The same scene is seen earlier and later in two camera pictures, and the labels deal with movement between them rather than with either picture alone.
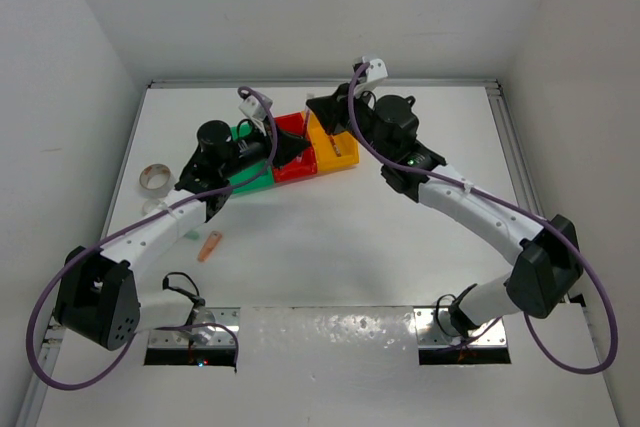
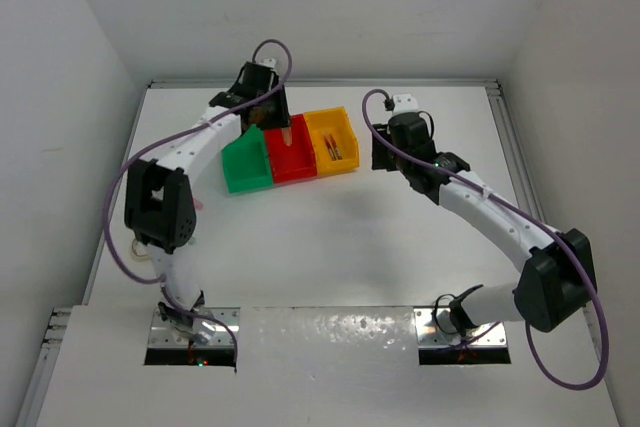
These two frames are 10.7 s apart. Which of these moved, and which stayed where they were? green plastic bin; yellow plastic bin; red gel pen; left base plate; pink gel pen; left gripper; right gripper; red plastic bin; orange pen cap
Moved: pink gel pen; right gripper; orange pen cap; left gripper
Stayed: red gel pen; left base plate; red plastic bin; yellow plastic bin; green plastic bin
